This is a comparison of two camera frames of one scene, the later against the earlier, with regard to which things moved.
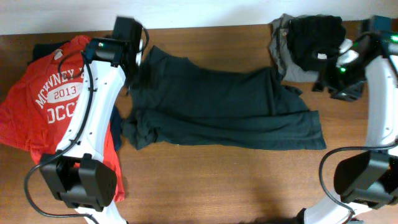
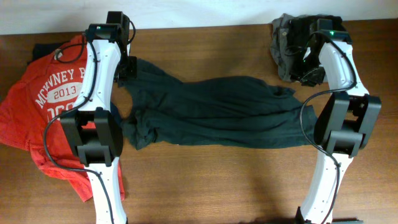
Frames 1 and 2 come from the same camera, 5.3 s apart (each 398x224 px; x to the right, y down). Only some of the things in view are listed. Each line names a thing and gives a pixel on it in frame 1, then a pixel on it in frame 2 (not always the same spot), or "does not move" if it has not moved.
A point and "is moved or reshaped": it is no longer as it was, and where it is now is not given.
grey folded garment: [289, 70] does not move
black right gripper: [326, 79] -> [295, 73]
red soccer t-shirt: [38, 102] does not move
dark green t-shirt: [176, 100] is moved or reshaped
